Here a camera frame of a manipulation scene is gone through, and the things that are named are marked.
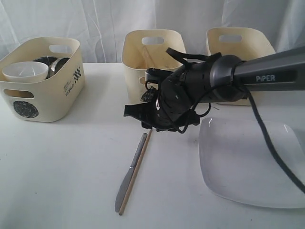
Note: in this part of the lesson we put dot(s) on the cream bin with triangle mark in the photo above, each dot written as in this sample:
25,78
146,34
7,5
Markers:
157,41

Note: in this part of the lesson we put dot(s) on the white ceramic bowl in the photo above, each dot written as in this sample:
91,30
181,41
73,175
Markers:
26,72

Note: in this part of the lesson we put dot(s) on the cream bin with circle mark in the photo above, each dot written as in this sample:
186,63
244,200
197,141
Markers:
48,100

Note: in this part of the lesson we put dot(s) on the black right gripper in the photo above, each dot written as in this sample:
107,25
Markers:
170,112

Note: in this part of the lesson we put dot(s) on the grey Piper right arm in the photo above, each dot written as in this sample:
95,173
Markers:
212,79

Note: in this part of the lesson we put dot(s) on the white square plate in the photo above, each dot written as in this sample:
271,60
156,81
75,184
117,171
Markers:
236,164

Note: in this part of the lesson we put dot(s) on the cream bin with square mark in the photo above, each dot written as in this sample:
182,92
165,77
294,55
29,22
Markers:
245,43

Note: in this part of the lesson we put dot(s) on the steel table knife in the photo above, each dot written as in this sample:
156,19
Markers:
127,179

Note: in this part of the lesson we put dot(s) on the wooden chopstick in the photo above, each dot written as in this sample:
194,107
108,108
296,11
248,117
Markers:
129,190
147,58

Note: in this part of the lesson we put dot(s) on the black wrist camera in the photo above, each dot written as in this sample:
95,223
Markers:
154,75

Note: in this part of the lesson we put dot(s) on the white curtain backdrop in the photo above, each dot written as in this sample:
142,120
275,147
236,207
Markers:
101,25

